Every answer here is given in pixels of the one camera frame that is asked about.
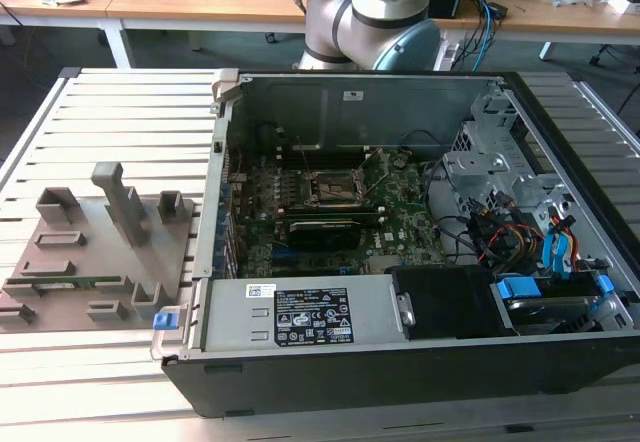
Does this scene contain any black RAM slot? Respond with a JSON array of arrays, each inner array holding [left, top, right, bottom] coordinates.
[[279, 210, 387, 228], [278, 202, 385, 216], [277, 144, 372, 156], [277, 152, 372, 167]]

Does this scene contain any blue disk carrier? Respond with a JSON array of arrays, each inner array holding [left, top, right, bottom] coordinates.
[[494, 273, 615, 336]]

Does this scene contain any black graphics card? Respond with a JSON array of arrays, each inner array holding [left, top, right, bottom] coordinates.
[[287, 219, 362, 254]]

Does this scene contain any CPU socket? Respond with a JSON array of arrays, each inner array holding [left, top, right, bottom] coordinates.
[[299, 166, 369, 211]]

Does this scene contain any silver power supply unit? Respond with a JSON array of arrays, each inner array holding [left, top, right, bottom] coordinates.
[[199, 275, 402, 359]]

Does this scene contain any blue flat wire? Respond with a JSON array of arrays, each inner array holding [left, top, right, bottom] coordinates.
[[544, 225, 566, 280], [557, 215, 577, 279]]

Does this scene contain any short wooden desk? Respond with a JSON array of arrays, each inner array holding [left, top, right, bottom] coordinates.
[[0, 0, 134, 70]]

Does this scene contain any metal drive cage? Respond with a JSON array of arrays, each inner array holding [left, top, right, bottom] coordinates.
[[442, 120, 577, 224]]

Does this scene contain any thin wire locking lever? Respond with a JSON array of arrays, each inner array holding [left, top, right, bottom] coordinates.
[[294, 134, 315, 179]]

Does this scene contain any blue plastic latch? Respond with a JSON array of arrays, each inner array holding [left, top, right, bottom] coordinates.
[[152, 311, 180, 334]]

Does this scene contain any black open PC case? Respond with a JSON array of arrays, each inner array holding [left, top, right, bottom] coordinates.
[[160, 69, 640, 419]]

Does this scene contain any silver hard disk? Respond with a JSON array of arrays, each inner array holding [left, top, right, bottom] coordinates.
[[507, 295, 594, 336]]

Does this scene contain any black plastic shroud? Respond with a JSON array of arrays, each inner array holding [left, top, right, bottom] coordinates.
[[389, 264, 502, 342]]

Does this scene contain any grey plastic case latch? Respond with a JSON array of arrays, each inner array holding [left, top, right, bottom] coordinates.
[[210, 69, 242, 113]]

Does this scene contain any red yellow wire bundle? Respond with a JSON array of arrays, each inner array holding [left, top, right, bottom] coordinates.
[[480, 222, 545, 265]]

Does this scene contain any green motherboard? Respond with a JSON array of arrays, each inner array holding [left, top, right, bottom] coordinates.
[[227, 145, 451, 281]]

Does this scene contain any grey parts rack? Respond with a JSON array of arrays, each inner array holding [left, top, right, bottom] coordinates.
[[0, 161, 197, 334]]

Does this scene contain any blue cable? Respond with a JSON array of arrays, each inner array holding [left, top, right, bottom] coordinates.
[[478, 0, 497, 71]]

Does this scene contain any white power strip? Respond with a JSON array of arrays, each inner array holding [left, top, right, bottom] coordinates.
[[433, 41, 462, 72]]

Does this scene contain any green RAM stick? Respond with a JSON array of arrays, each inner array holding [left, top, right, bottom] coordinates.
[[3, 273, 125, 292]]

